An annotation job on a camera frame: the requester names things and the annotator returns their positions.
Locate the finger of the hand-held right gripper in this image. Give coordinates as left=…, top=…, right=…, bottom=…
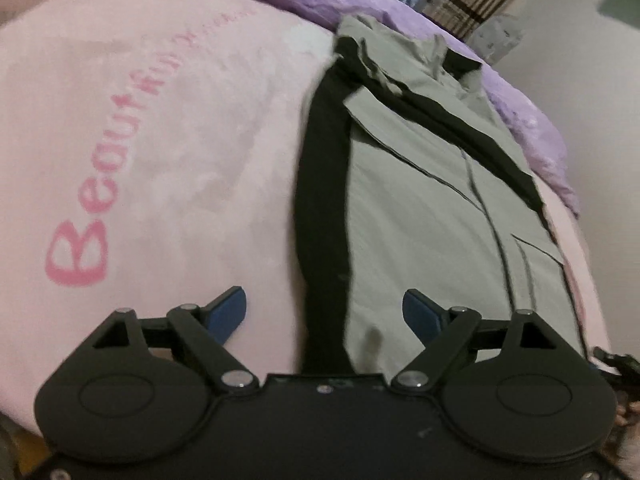
left=590, top=345, right=640, bottom=378

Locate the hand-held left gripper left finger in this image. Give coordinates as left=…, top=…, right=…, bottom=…
left=90, top=286, right=261, bottom=393

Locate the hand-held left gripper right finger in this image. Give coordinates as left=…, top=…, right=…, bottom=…
left=391, top=288, right=558, bottom=392

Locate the grey and black jacket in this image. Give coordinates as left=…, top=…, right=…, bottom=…
left=292, top=14, right=588, bottom=376

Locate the person's right hand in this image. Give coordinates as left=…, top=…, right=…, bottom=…
left=616, top=399, right=640, bottom=433

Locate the pink printed blanket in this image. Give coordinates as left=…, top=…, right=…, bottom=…
left=0, top=0, right=616, bottom=441

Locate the cloth-covered standing fan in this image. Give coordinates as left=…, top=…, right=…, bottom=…
left=470, top=12, right=527, bottom=67

